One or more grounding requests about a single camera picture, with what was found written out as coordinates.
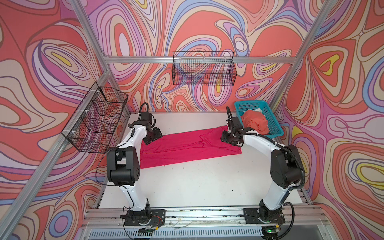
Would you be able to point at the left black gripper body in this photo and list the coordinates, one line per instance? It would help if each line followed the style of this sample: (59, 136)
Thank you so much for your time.
(155, 133)

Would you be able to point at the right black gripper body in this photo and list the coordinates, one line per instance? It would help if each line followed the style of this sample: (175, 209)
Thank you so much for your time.
(229, 137)

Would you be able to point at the magenta t shirt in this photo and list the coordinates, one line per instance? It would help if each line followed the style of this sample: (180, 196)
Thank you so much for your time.
(186, 147)

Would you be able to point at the teal plastic basket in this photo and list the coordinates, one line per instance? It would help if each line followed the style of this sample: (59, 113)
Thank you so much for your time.
(273, 124)

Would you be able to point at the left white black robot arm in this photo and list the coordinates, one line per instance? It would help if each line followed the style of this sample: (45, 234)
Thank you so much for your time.
(124, 168)

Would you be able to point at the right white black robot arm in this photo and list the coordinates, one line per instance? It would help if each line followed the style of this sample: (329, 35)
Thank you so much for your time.
(286, 169)

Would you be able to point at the coral orange t shirt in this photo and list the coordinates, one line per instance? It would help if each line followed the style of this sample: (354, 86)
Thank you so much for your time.
(255, 120)

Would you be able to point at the white cloth in basket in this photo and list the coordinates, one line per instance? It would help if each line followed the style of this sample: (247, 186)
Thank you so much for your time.
(258, 110)

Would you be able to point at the left black wire basket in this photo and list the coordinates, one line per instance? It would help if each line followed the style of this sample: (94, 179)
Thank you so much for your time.
(95, 120)

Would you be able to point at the black wire basket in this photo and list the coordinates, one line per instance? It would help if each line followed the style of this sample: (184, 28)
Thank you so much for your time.
(95, 120)
(204, 68)

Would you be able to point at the back black wire basket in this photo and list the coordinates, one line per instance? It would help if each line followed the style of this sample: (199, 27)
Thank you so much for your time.
(204, 68)

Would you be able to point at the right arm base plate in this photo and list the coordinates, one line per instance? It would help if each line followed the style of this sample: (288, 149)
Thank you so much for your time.
(263, 216)

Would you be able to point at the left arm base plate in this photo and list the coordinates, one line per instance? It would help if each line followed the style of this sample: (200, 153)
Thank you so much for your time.
(154, 218)

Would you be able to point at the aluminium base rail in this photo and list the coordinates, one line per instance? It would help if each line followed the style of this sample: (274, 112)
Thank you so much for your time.
(303, 222)

